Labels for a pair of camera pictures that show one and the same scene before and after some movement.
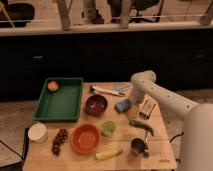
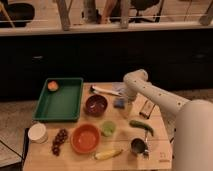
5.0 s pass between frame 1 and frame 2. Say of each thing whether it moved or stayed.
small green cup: stayed
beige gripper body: moved
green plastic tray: stayed
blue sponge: moved
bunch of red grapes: stayed
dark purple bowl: stayed
